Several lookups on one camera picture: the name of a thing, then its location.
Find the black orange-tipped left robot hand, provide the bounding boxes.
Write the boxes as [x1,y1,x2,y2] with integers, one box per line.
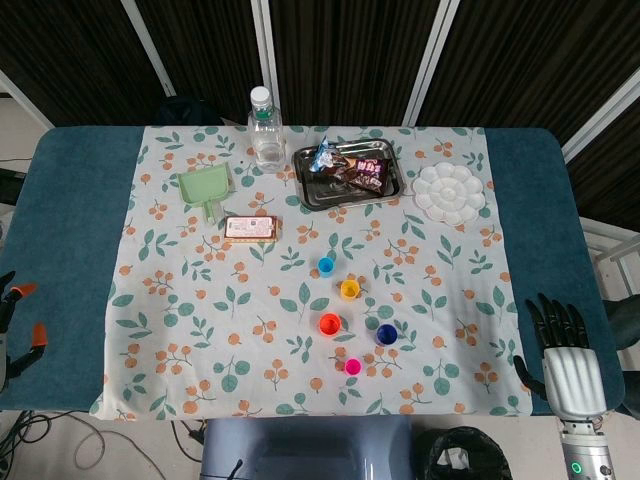
[0,270,49,394]

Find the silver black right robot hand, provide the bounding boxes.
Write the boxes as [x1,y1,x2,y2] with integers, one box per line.
[513,292,608,419]

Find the large orange plastic cup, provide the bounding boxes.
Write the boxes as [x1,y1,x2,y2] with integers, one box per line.
[318,312,343,337]

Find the dark teal chair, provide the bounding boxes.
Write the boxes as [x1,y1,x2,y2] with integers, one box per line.
[602,294,640,351]

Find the teal table cover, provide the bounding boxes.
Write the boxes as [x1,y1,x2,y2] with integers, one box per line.
[0,125,626,416]

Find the white metal rack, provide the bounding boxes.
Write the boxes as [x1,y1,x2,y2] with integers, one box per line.
[579,217,640,296]

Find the floral leaf fruit tablecloth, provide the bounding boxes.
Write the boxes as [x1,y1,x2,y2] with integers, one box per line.
[89,124,532,421]

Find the white flower paint palette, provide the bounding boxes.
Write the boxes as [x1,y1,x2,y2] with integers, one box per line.
[411,161,487,224]

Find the green plastic dustpan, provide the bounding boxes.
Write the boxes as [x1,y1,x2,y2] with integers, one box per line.
[177,162,235,225]

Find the red yellow card box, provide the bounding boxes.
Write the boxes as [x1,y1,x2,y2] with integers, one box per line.
[222,214,279,245]

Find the black bag behind table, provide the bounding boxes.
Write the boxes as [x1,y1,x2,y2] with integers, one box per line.
[152,95,226,127]

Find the blue-grey robot torso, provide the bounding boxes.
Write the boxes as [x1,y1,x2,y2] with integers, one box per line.
[199,415,416,480]

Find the brown snack packet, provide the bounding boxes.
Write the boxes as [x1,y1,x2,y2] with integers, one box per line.
[327,152,392,195]

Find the clear plastic water bottle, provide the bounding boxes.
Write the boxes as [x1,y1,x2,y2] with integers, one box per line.
[246,85,286,175]

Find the stainless steel tray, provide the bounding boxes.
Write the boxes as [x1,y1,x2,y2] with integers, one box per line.
[291,137,407,212]

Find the blue white snack wrapper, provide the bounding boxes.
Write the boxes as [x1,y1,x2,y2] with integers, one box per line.
[308,135,337,174]

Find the black floor cable bundle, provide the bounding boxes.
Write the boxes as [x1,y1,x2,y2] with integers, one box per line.
[0,409,54,480]

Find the grey floor cable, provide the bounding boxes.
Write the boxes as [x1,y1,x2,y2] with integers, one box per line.
[73,424,166,480]

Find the white partition frame post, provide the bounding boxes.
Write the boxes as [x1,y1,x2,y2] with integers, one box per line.
[0,69,55,129]
[562,69,640,162]
[249,0,282,126]
[402,0,461,126]
[119,0,176,97]

